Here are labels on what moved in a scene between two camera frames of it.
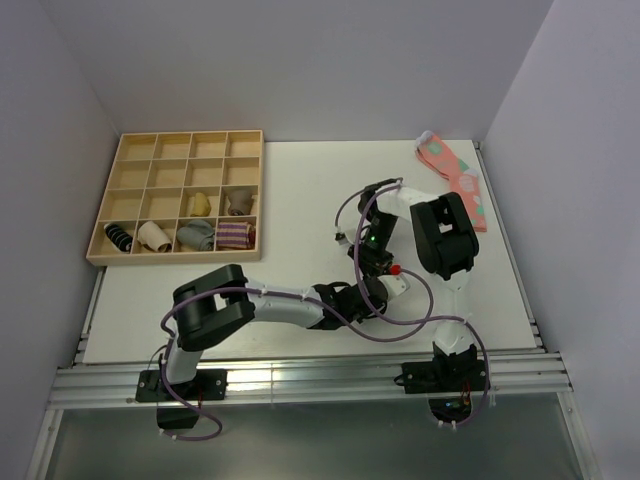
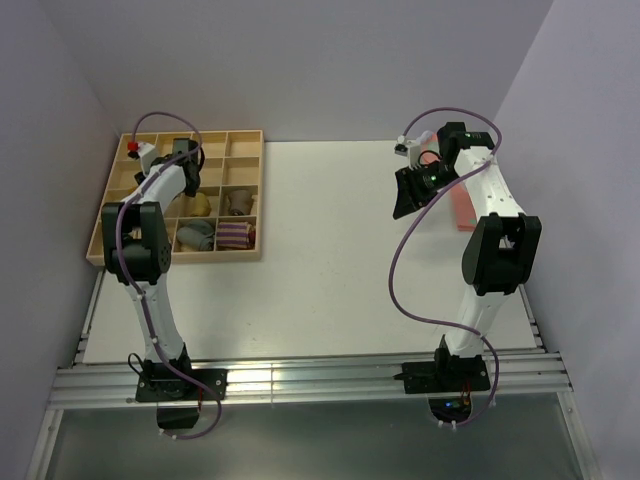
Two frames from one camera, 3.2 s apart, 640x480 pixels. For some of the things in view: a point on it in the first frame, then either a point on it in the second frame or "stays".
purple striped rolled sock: [236, 234] stays
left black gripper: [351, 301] → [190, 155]
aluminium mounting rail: [306, 381] stays
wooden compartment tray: [183, 197] stays
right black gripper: [374, 264] → [409, 191]
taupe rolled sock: [241, 201] stays
